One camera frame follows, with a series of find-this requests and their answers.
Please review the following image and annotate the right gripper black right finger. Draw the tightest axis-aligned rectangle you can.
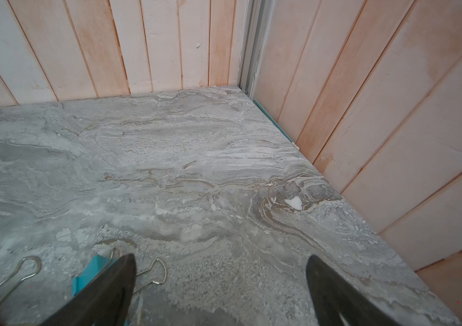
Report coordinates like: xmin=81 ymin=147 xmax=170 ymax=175
xmin=306 ymin=255 xmax=398 ymax=325

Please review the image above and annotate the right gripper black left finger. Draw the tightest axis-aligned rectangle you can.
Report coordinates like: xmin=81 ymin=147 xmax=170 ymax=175
xmin=41 ymin=254 xmax=137 ymax=325

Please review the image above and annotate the teal binder clip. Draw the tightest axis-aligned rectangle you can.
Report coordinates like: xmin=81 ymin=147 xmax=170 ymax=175
xmin=72 ymin=254 xmax=168 ymax=296

